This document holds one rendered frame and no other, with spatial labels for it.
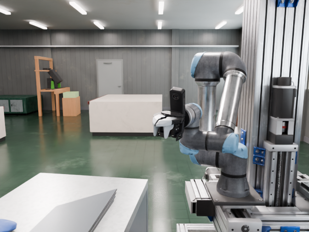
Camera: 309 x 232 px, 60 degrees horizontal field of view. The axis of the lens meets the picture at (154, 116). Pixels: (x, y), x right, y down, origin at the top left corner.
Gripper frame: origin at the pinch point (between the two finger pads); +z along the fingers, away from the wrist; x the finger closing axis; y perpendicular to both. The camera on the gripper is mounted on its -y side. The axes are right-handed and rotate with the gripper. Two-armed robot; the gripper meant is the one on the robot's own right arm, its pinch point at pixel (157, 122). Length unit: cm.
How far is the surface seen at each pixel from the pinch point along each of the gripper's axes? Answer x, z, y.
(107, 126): 348, -480, 169
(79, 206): 32, -7, 42
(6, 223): 47, 14, 43
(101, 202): 27, -13, 41
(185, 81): 347, -1037, 79
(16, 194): 68, -7, 49
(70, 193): 47, -18, 46
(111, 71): 633, -897, 68
